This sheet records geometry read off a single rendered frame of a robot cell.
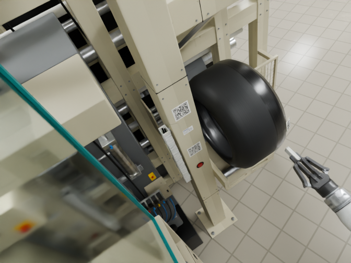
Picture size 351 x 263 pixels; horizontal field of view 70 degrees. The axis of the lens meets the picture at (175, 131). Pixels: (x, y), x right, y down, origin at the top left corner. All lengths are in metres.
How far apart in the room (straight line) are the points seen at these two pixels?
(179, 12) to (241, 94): 0.42
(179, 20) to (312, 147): 1.94
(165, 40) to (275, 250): 1.88
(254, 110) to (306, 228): 1.44
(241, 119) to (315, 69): 2.37
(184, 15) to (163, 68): 0.35
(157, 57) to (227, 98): 0.42
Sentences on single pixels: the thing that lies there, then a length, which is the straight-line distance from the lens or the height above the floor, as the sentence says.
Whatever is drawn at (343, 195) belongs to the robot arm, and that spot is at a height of 1.23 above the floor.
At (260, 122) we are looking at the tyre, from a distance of 1.14.
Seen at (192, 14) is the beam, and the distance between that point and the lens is 1.15.
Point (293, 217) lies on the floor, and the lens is 2.37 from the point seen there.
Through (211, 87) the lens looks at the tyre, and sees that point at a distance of 1.14.
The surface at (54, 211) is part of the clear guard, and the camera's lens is 0.33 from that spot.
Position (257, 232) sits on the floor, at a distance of 2.31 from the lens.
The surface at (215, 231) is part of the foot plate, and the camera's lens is 2.31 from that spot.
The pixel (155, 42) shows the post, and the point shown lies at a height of 1.83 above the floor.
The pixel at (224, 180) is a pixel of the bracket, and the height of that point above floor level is 0.95.
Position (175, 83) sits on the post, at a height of 1.65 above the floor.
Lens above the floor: 2.24
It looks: 51 degrees down
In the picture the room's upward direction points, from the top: 23 degrees counter-clockwise
